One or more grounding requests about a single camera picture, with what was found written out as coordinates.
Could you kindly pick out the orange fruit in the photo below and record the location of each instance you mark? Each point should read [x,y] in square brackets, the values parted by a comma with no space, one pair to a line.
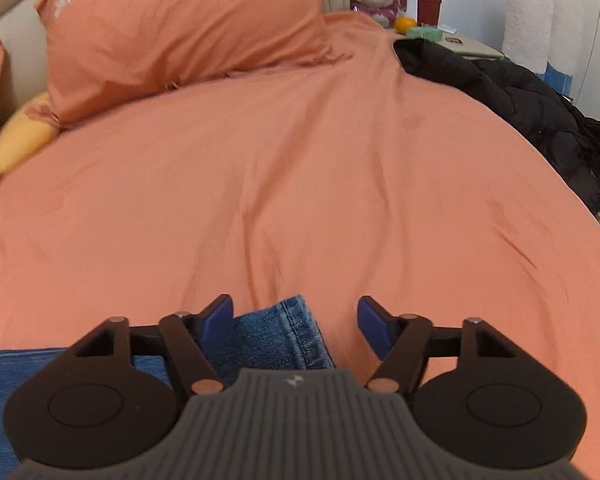
[405,24]

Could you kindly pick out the green box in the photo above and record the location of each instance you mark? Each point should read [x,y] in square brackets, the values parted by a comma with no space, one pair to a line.
[424,33]

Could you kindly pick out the orange bed sheet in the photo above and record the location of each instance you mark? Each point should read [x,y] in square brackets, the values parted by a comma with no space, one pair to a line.
[280,185]

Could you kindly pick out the black jacket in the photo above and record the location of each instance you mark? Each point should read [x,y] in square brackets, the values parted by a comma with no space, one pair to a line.
[520,95]

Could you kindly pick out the grey laptop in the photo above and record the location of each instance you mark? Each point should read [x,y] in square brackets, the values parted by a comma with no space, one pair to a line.
[472,47]

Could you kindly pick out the white plush toy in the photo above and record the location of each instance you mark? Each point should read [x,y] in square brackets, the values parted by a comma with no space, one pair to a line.
[527,10]
[570,25]

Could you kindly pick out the red cup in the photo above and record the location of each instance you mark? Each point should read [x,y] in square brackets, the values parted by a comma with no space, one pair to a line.
[428,9]

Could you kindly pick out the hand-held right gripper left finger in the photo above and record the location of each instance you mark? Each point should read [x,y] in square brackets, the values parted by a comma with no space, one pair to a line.
[217,319]

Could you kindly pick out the blue denim pants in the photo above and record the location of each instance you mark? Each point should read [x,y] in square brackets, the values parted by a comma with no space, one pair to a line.
[270,335]

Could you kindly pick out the beige padded headboard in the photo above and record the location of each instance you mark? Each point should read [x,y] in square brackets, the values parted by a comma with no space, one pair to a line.
[22,60]

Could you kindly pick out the white packet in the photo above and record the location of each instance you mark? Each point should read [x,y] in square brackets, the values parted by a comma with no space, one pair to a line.
[446,28]

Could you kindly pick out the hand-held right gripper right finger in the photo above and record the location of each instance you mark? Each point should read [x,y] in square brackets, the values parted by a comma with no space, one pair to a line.
[372,324]

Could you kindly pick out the yellow cushion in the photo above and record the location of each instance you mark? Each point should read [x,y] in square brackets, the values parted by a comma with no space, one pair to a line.
[22,135]

